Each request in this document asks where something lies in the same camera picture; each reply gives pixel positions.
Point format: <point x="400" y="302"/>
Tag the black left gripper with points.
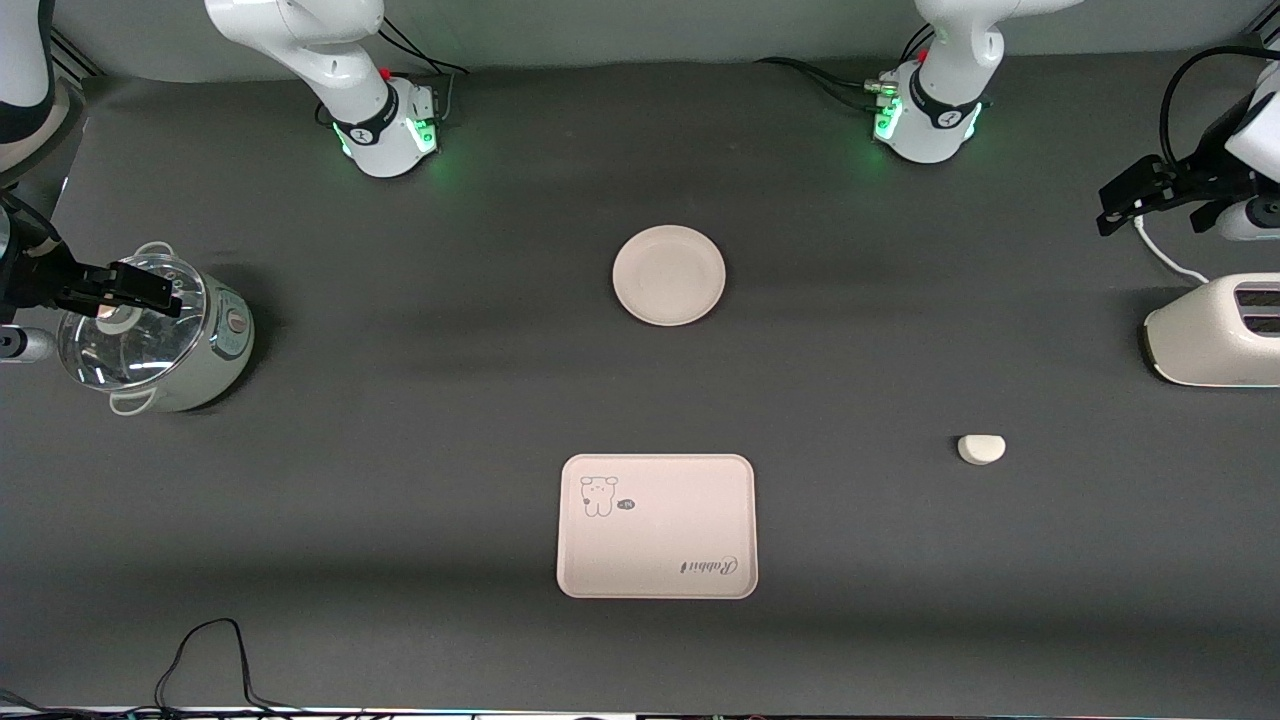
<point x="1208" y="183"/>

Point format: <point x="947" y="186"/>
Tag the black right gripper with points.
<point x="32" y="279"/>

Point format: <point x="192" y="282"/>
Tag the white steamed bun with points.
<point x="981" y="449"/>

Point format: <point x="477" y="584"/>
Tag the round beige plate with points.
<point x="668" y="275"/>

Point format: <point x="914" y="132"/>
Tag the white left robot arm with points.
<point x="940" y="110"/>

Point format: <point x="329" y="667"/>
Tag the beige rectangular tray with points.
<point x="656" y="526"/>

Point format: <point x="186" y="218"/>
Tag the glass pot lid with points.
<point x="130" y="350"/>

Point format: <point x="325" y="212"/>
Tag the pale green electric pot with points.
<point x="225" y="350"/>

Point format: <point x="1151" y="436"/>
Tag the cream toaster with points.
<point x="1215" y="340"/>

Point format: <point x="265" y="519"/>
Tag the beige round stand base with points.
<point x="62" y="115"/>

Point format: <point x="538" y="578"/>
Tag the aluminium frame rail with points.
<point x="1270" y="38"/>
<point x="75" y="55"/>

